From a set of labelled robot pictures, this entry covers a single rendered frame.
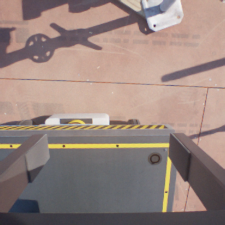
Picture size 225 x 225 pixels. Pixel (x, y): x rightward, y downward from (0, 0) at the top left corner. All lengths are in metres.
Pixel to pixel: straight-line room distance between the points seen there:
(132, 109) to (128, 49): 0.27
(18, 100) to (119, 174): 0.60
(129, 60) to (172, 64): 0.19
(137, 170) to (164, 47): 0.54
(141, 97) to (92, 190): 0.46
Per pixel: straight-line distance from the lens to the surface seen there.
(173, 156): 0.17
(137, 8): 0.80
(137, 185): 0.58
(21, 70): 0.88
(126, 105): 0.79
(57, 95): 0.82
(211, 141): 0.99
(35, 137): 0.17
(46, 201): 0.66
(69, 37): 0.81
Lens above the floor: 0.77
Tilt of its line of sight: 76 degrees down
